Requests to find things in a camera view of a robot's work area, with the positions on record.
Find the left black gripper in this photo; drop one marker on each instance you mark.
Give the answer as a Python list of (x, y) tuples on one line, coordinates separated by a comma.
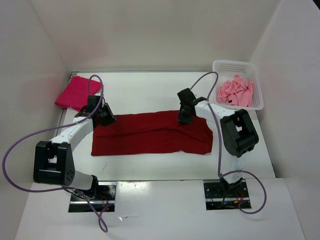
[(111, 118)]

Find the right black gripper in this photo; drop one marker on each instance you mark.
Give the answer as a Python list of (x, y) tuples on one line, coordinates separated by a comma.
[(183, 120)]

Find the magenta t shirt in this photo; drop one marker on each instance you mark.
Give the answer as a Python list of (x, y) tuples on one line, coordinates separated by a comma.
[(75, 95)]

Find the dark red t shirt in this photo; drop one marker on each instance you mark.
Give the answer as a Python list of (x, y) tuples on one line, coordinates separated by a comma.
[(152, 133)]

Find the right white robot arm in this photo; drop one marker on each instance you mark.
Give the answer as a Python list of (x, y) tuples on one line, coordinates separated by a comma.
[(235, 129)]

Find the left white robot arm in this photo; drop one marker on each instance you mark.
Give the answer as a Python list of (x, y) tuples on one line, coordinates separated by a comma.
[(54, 162)]

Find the light pink t shirt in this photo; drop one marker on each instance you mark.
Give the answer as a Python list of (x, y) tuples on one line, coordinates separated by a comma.
[(236, 92)]

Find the white plastic basket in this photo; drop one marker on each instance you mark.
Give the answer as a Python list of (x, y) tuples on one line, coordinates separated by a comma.
[(227, 70)]

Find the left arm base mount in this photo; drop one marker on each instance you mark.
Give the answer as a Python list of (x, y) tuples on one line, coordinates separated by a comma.
[(104, 198)]

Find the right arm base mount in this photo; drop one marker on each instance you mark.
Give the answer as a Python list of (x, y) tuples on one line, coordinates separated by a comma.
[(219, 195)]

